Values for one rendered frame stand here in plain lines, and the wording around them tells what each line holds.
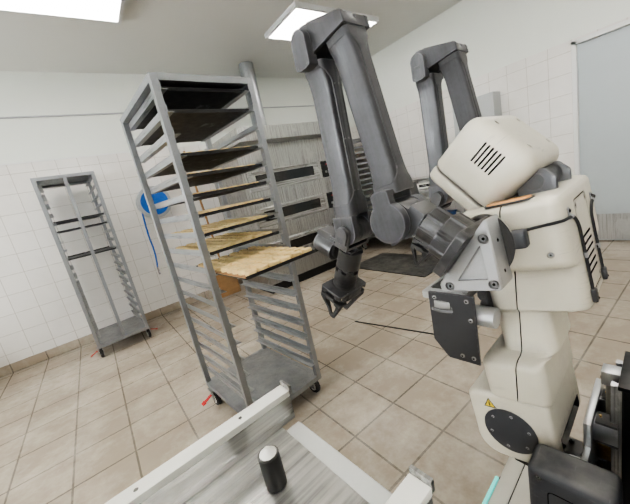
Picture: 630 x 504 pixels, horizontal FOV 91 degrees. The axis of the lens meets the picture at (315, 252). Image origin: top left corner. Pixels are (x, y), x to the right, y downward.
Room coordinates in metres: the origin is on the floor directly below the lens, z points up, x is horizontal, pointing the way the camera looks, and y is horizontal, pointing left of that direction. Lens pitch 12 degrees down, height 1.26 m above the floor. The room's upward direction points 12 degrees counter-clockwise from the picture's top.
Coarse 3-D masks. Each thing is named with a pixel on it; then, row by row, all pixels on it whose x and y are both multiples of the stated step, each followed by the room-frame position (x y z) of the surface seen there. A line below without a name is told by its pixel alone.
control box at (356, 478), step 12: (288, 432) 0.48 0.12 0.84; (300, 432) 0.48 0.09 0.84; (312, 432) 0.47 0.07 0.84; (312, 444) 0.44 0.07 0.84; (324, 444) 0.44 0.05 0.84; (324, 456) 0.41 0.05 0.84; (336, 456) 0.41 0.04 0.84; (336, 468) 0.39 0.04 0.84; (348, 468) 0.38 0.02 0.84; (348, 480) 0.37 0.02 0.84; (360, 480) 0.36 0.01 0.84; (372, 480) 0.36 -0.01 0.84; (360, 492) 0.35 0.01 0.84; (372, 492) 0.34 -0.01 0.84; (384, 492) 0.34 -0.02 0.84
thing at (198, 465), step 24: (288, 384) 0.52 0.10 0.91; (264, 408) 0.48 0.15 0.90; (288, 408) 0.51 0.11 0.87; (216, 432) 0.45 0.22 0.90; (240, 432) 0.45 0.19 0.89; (264, 432) 0.47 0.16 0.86; (192, 456) 0.41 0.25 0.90; (216, 456) 0.42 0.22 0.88; (240, 456) 0.44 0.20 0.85; (144, 480) 0.38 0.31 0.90; (168, 480) 0.38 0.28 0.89; (192, 480) 0.40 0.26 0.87
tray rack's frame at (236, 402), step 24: (144, 96) 1.53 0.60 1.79; (120, 120) 1.86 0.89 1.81; (216, 168) 2.14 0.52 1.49; (144, 192) 1.85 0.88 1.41; (168, 264) 1.84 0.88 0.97; (192, 336) 1.85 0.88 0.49; (264, 360) 1.97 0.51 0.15; (288, 360) 1.90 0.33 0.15; (216, 384) 1.80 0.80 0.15; (264, 384) 1.69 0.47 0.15; (312, 384) 1.63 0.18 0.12; (240, 408) 1.51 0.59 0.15
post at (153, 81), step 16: (160, 96) 1.38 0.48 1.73; (160, 112) 1.37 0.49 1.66; (176, 144) 1.39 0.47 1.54; (176, 160) 1.38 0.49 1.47; (192, 208) 1.38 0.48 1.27; (192, 224) 1.38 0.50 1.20; (208, 256) 1.39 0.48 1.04; (208, 272) 1.37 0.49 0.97; (224, 320) 1.38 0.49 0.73; (240, 368) 1.38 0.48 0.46; (240, 384) 1.38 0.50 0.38
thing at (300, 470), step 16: (256, 448) 0.46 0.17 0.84; (288, 448) 0.44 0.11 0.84; (304, 448) 0.44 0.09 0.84; (240, 464) 0.43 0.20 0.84; (256, 464) 0.43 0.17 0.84; (272, 464) 0.37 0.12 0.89; (288, 464) 0.41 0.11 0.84; (304, 464) 0.41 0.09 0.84; (320, 464) 0.40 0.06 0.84; (224, 480) 0.41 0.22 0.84; (240, 480) 0.40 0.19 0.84; (256, 480) 0.40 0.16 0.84; (272, 480) 0.37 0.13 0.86; (288, 480) 0.39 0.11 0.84; (304, 480) 0.38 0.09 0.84; (320, 480) 0.37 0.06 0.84; (336, 480) 0.37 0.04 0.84; (208, 496) 0.39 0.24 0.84; (224, 496) 0.38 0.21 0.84; (240, 496) 0.38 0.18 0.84; (256, 496) 0.37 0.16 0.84; (272, 496) 0.37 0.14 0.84; (288, 496) 0.36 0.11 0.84; (304, 496) 0.36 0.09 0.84; (320, 496) 0.35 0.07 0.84; (336, 496) 0.35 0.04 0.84; (352, 496) 0.34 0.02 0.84
